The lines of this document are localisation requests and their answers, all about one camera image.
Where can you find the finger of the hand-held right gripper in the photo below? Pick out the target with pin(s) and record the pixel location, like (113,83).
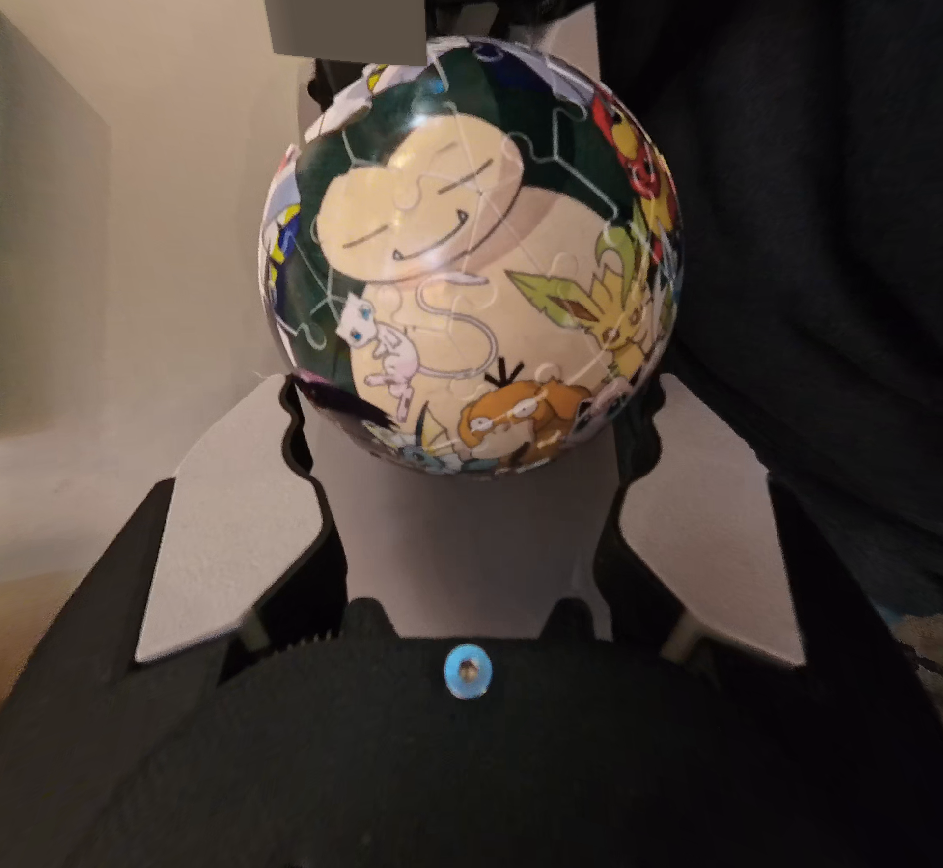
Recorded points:
(464,20)
(578,43)

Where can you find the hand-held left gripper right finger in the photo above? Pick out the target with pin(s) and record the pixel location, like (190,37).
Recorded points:
(707,551)

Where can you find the person's blue jeans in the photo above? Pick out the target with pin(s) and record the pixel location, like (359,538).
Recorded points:
(921,632)

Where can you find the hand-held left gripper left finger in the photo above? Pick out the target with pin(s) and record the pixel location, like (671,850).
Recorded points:
(228,551)

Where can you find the colourful puzzle ball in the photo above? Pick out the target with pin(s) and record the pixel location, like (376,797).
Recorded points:
(457,234)

